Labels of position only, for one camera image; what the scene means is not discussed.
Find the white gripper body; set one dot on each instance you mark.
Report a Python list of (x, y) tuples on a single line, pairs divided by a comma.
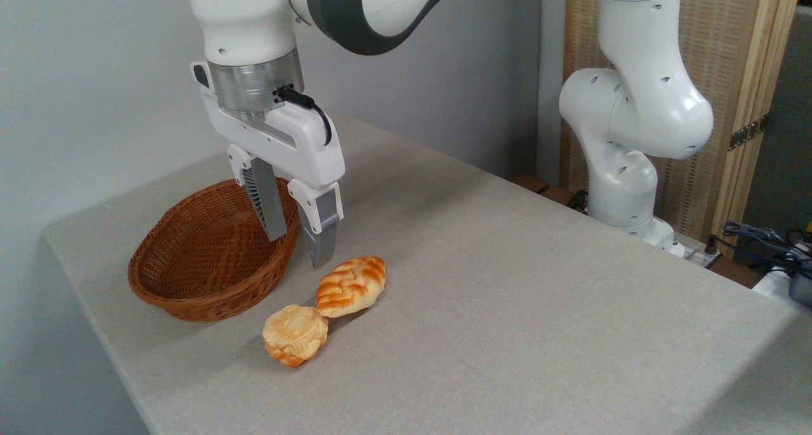
[(285, 137)]

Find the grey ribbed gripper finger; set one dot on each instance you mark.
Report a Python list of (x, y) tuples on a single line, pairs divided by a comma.
[(320, 222), (263, 197)]

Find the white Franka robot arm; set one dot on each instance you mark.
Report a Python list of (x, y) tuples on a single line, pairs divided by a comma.
[(634, 111)]

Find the oval braided bread loaf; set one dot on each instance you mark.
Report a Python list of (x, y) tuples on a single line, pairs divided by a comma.
[(351, 286)]

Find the brown wicker basket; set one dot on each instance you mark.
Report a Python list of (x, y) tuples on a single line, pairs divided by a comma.
[(209, 251)]

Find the round pale bread bun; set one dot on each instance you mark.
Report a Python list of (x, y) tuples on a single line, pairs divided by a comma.
[(295, 335)]

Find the white power strip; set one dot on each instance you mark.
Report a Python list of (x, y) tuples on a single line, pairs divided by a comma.
[(694, 248)]

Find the wooden rattan folding screen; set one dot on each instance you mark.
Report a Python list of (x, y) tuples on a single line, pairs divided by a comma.
[(729, 105)]

